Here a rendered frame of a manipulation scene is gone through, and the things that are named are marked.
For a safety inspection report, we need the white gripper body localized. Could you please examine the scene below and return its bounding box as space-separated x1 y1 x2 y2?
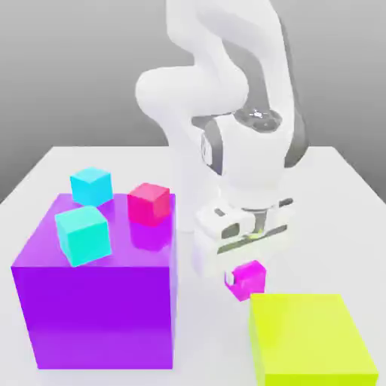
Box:
191 224 293 280

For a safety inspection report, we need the small magenta cube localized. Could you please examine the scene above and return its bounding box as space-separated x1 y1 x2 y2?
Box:
224 260 268 302

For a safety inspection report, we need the small red cube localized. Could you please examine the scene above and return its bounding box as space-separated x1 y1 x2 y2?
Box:
127 182 172 228

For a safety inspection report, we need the small turquoise cube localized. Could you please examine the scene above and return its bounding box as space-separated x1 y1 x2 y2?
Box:
54 205 113 268

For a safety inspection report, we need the small sky blue cube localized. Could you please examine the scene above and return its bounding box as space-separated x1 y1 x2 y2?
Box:
69 167 115 208

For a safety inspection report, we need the large yellow-green box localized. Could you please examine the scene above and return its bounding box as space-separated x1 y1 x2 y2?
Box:
248 293 380 386

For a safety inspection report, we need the large purple box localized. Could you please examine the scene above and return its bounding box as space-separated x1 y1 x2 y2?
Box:
11 192 178 371

